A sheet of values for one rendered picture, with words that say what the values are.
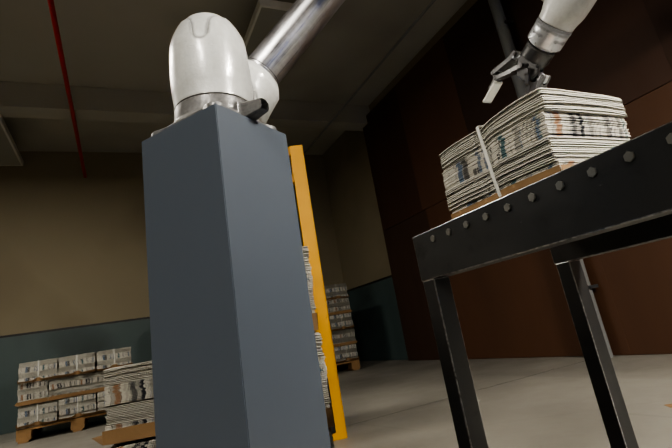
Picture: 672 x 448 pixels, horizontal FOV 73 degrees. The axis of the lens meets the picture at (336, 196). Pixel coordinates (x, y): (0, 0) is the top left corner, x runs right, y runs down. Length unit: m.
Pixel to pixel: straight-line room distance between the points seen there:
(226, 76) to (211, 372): 0.53
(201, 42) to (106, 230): 7.62
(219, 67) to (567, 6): 0.80
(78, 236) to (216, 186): 7.75
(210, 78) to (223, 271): 0.38
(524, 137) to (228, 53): 0.67
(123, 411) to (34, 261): 6.87
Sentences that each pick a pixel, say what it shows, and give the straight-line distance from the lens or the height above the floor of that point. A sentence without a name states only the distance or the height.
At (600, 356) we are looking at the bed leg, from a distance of 1.56.
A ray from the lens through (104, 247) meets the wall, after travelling 8.43.
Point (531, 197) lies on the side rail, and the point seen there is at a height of 0.77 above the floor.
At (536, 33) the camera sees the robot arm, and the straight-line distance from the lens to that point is 1.29.
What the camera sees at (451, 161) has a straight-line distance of 1.32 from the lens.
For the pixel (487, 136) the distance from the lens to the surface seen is 1.22.
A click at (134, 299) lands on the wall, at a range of 8.27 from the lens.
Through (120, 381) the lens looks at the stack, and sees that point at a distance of 1.71.
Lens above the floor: 0.59
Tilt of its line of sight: 16 degrees up
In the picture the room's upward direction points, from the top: 10 degrees counter-clockwise
